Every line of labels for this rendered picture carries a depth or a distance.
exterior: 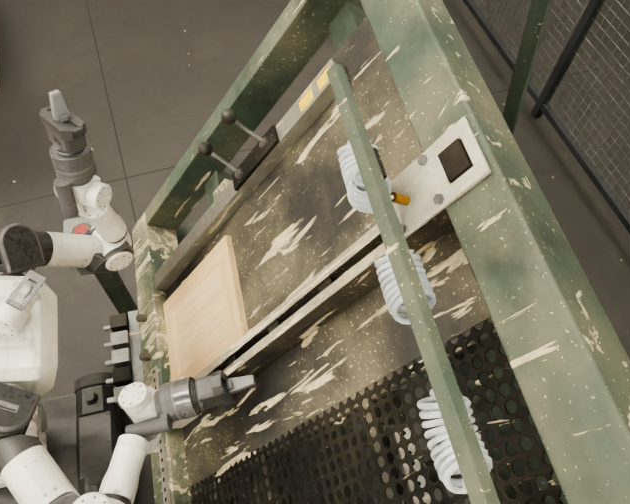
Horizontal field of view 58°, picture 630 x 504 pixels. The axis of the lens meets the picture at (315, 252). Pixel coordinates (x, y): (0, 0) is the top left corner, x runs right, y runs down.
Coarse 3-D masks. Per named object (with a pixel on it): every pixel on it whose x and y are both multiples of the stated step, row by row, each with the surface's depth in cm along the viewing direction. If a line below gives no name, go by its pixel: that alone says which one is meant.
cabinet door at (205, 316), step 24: (216, 264) 152; (192, 288) 162; (216, 288) 151; (240, 288) 144; (168, 312) 173; (192, 312) 161; (216, 312) 149; (240, 312) 140; (168, 336) 170; (192, 336) 159; (216, 336) 148; (240, 336) 138; (192, 360) 157
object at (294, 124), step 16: (320, 96) 122; (288, 112) 130; (304, 112) 125; (320, 112) 126; (288, 128) 129; (304, 128) 130; (288, 144) 133; (272, 160) 137; (256, 176) 141; (224, 192) 150; (240, 192) 145; (208, 208) 156; (224, 208) 149; (208, 224) 155; (192, 240) 161; (208, 240) 161; (176, 256) 168; (192, 256) 166; (160, 272) 176; (176, 272) 172; (160, 288) 178
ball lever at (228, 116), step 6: (228, 108) 131; (222, 114) 130; (228, 114) 130; (234, 114) 130; (222, 120) 131; (228, 120) 130; (234, 120) 131; (240, 126) 132; (252, 132) 133; (258, 138) 134; (264, 138) 134; (264, 144) 134
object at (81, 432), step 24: (48, 408) 230; (72, 408) 230; (96, 408) 226; (120, 408) 241; (48, 432) 225; (72, 432) 225; (96, 432) 224; (120, 432) 233; (72, 456) 221; (96, 456) 219; (72, 480) 217; (96, 480) 213
